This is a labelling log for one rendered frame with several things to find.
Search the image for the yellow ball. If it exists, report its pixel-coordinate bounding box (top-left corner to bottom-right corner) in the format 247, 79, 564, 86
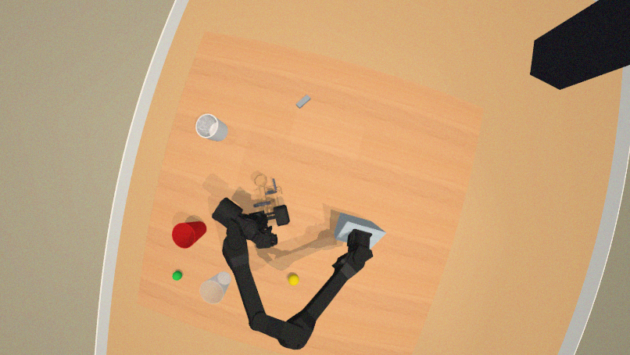
288, 274, 299, 285

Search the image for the red plastic cup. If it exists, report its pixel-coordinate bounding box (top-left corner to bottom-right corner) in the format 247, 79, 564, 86
172, 221, 206, 249

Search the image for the white cup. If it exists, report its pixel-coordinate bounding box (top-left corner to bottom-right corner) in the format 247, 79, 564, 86
195, 113, 228, 141

